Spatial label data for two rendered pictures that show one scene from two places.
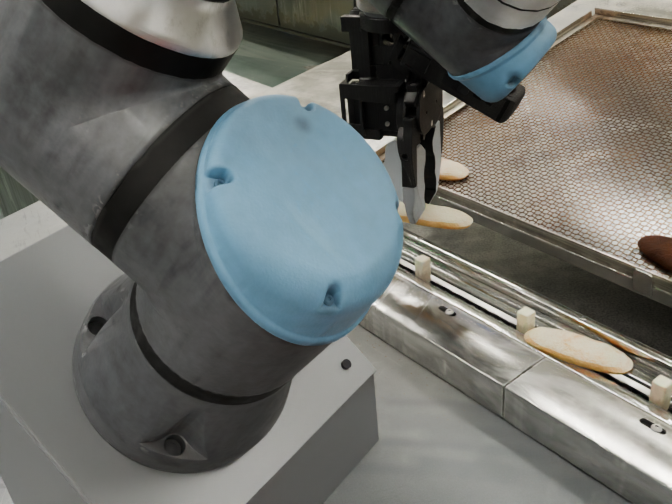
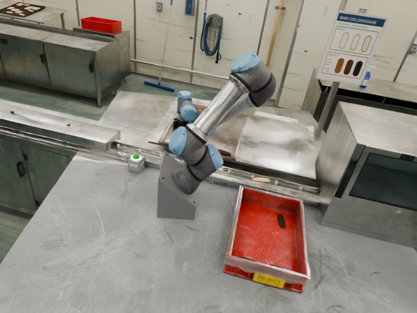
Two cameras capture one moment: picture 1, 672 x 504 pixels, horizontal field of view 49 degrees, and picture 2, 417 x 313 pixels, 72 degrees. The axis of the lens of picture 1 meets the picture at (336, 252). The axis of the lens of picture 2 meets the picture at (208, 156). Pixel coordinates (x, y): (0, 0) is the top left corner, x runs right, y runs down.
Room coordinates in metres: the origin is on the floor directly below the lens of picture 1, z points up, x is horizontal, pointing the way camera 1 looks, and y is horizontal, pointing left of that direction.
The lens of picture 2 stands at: (-0.44, 0.83, 1.83)
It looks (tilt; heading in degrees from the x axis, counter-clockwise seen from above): 32 degrees down; 315
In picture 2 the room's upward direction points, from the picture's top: 8 degrees clockwise
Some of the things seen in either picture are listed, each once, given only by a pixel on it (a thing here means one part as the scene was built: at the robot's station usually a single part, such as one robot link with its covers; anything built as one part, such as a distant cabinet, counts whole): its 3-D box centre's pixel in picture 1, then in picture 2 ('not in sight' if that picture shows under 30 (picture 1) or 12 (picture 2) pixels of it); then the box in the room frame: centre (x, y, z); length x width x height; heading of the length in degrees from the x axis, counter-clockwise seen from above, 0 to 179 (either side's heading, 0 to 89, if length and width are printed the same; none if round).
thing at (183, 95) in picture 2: not in sight; (184, 102); (0.69, -0.08, 1.23); 0.09 x 0.08 x 0.11; 152
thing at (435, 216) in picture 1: (426, 212); not in sight; (0.69, -0.10, 0.92); 0.10 x 0.04 x 0.01; 59
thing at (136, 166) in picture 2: not in sight; (136, 165); (0.80, 0.15, 0.84); 0.08 x 0.08 x 0.11; 36
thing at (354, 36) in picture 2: not in sight; (349, 49); (0.46, -1.28, 1.50); 0.33 x 0.01 x 0.45; 41
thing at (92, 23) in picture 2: not in sight; (102, 24); (4.33, -1.21, 0.94); 0.51 x 0.36 x 0.13; 40
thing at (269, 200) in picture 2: not in sight; (267, 231); (0.00, -0.06, 0.88); 0.49 x 0.34 x 0.10; 127
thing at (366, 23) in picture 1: (393, 72); (181, 128); (0.70, -0.07, 1.07); 0.09 x 0.08 x 0.12; 63
